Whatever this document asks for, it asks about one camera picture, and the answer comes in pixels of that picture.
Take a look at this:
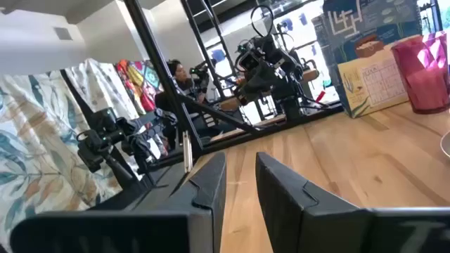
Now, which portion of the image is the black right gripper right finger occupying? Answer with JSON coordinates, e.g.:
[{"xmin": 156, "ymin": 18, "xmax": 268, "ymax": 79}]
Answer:
[{"xmin": 255, "ymin": 151, "xmax": 372, "ymax": 253}]

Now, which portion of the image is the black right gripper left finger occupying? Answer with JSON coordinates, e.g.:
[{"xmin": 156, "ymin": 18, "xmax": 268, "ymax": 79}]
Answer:
[{"xmin": 135, "ymin": 151, "xmax": 227, "ymax": 253}]

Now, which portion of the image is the blue and cream cereal box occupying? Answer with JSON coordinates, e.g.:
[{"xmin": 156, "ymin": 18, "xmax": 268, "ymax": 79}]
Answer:
[{"xmin": 312, "ymin": 0, "xmax": 423, "ymax": 119}]

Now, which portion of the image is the pink faceted plastic tumbler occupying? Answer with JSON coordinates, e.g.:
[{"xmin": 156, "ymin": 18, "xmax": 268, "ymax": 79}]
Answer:
[{"xmin": 390, "ymin": 31, "xmax": 450, "ymax": 115}]

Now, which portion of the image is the cream round plate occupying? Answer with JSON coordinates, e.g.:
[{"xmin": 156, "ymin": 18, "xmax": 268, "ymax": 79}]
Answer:
[{"xmin": 439, "ymin": 131, "xmax": 450, "ymax": 158}]

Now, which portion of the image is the person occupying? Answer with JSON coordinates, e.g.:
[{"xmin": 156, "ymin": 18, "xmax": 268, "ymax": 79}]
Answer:
[{"xmin": 154, "ymin": 59, "xmax": 212, "ymax": 141}]

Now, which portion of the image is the multicoloured patterned cloth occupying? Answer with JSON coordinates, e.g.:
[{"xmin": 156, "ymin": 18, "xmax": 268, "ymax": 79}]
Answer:
[{"xmin": 115, "ymin": 58, "xmax": 163, "ymax": 114}]

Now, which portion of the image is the white leaf-print curtain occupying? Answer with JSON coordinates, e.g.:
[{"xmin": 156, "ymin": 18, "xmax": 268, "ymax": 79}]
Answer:
[{"xmin": 65, "ymin": 58, "xmax": 141, "ymax": 120}]

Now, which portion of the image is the floral leaf-print curtain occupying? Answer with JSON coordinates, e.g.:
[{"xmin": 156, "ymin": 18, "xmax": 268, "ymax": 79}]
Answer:
[{"xmin": 0, "ymin": 70, "xmax": 122, "ymax": 243}]

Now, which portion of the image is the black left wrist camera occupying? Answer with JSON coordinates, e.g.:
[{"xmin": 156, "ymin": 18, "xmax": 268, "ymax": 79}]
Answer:
[{"xmin": 238, "ymin": 48, "xmax": 263, "ymax": 73}]

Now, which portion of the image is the black aluminium table frame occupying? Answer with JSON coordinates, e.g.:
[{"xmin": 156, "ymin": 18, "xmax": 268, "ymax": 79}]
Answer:
[{"xmin": 122, "ymin": 0, "xmax": 344, "ymax": 169}]

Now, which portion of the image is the black table-level camera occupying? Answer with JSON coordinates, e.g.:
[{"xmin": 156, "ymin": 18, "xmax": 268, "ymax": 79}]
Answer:
[{"xmin": 76, "ymin": 129, "xmax": 106, "ymax": 174}]

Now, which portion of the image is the grey wall vent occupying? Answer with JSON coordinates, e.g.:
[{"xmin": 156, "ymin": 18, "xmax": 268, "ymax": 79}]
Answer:
[{"xmin": 53, "ymin": 27, "xmax": 74, "ymax": 41}]

